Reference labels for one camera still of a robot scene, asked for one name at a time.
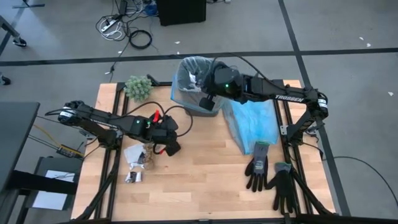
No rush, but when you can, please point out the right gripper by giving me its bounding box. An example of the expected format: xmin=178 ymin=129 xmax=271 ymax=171
xmin=198 ymin=62 xmax=245 ymax=112

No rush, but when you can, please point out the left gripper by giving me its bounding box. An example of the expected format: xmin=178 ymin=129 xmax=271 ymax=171
xmin=145 ymin=114 xmax=182 ymax=157

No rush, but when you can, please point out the dark grey trash bin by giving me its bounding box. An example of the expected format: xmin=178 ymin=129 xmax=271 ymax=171
xmin=170 ymin=55 xmax=224 ymax=118

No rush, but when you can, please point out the brown paper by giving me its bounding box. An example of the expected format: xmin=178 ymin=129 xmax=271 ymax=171
xmin=143 ymin=142 xmax=156 ymax=171

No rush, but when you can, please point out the white plastic sheet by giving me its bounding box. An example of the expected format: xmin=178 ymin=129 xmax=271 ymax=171
xmin=123 ymin=143 xmax=147 ymax=170

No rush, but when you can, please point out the light blue trash bag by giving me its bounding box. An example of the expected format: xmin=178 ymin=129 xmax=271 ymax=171
xmin=222 ymin=99 xmax=280 ymax=156

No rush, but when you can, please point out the small foil wrapper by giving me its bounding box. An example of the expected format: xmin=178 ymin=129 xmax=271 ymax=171
xmin=124 ymin=170 xmax=142 ymax=184

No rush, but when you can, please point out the green artificial plant in pot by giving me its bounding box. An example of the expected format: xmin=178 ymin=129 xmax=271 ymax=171
xmin=124 ymin=75 xmax=154 ymax=103

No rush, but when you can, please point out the grey-backed work glove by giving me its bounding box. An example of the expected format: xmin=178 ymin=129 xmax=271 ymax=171
xmin=244 ymin=141 xmax=270 ymax=192

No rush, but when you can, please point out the black box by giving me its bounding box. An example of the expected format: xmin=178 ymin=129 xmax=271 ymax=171
xmin=156 ymin=0 xmax=207 ymax=27

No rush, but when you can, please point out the small circuit board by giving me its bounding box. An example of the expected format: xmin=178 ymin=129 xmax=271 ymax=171
xmin=56 ymin=144 xmax=85 ymax=159

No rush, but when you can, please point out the black work glove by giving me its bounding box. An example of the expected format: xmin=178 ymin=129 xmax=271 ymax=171
xmin=266 ymin=161 xmax=298 ymax=215

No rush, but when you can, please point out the white power strip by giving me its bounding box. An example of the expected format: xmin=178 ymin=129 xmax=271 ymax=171
xmin=99 ymin=18 xmax=121 ymax=32

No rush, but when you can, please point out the white paper sheet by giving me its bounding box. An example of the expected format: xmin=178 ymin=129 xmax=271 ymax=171
xmin=32 ymin=169 xmax=76 ymax=212

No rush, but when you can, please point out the dark side table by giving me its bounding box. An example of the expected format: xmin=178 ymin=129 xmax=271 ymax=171
xmin=0 ymin=101 xmax=40 ymax=194

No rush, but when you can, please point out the grey table leg with caster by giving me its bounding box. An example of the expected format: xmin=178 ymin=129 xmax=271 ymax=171
xmin=0 ymin=15 xmax=27 ymax=48

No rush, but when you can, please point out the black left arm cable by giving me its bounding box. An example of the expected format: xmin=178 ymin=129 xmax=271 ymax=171
xmin=124 ymin=101 xmax=193 ymax=138

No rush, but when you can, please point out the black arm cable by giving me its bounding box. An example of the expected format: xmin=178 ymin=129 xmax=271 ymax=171
xmin=124 ymin=101 xmax=193 ymax=138
xmin=211 ymin=52 xmax=282 ymax=91

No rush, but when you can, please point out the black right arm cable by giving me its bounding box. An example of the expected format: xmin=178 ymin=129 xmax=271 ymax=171
xmin=211 ymin=52 xmax=282 ymax=91

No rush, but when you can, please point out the coiled black cable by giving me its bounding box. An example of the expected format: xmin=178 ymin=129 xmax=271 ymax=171
xmin=128 ymin=29 xmax=153 ymax=50

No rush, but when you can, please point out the blue cable bundle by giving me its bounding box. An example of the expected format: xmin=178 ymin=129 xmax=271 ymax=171
xmin=143 ymin=2 xmax=159 ymax=16

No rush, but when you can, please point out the white cable bundle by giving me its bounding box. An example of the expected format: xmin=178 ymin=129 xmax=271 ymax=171
xmin=101 ymin=26 xmax=124 ymax=41

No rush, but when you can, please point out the yellow cable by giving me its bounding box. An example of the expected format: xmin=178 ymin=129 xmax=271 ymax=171
xmin=33 ymin=123 xmax=63 ymax=147

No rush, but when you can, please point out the long black floor cable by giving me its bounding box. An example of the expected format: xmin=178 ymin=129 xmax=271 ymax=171
xmin=322 ymin=155 xmax=398 ymax=208

